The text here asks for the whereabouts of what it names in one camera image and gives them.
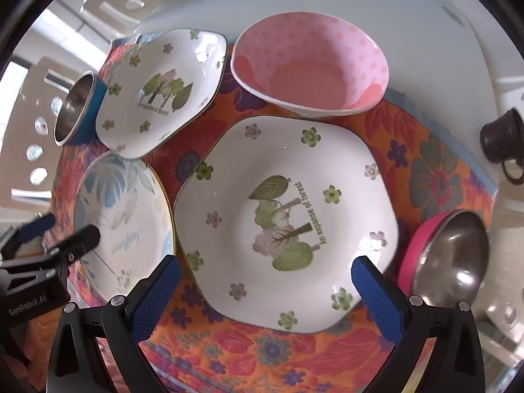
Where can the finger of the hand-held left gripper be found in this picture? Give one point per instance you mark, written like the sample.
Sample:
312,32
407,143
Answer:
35,227
80,241

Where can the large floral tree plate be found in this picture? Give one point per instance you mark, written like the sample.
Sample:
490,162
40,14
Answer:
229,196

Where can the dark brown mug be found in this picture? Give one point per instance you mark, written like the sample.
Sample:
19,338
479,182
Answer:
499,135

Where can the pink polka dot bowl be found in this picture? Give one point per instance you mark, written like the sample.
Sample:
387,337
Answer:
311,77

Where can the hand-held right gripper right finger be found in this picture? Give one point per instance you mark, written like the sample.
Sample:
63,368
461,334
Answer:
376,303

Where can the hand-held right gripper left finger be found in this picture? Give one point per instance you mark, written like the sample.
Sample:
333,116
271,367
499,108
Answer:
157,299

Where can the orange floral tablecloth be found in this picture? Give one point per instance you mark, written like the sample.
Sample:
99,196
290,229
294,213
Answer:
430,159

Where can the blue steel bowl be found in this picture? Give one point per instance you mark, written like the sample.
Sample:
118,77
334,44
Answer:
73,106

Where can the stainless steel bowl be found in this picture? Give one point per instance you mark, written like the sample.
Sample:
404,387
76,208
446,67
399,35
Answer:
454,249

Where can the small floral tree plate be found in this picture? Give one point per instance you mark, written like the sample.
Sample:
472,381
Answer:
123,106

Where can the blue leaf gold-rimmed plate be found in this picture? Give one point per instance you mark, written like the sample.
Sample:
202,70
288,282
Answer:
123,196

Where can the white chair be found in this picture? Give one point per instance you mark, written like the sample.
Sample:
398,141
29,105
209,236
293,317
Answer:
20,131
110,8

